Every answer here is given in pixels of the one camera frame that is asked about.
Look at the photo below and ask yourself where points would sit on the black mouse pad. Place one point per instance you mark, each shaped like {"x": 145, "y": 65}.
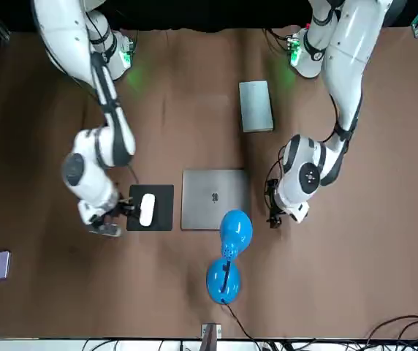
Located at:
{"x": 163, "y": 208}

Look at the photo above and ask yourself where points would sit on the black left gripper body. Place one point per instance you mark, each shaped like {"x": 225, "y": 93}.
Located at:
{"x": 276, "y": 211}

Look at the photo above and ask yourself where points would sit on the blue desk lamp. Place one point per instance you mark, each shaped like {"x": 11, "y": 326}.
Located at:
{"x": 236, "y": 226}

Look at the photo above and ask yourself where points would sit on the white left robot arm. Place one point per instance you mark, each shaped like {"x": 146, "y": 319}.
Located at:
{"x": 348, "y": 73}

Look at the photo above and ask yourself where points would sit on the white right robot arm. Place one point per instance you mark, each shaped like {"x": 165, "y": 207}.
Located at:
{"x": 88, "y": 175}

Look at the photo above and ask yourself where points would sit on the grey laptop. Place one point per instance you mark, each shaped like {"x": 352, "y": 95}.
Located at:
{"x": 209, "y": 190}

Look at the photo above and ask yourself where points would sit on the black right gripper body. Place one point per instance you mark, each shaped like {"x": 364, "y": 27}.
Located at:
{"x": 110, "y": 214}

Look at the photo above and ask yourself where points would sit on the white computer mouse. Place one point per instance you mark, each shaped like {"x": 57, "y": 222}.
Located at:
{"x": 147, "y": 210}

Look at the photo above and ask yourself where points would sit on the aluminium frame post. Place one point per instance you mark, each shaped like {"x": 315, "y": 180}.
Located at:
{"x": 210, "y": 336}

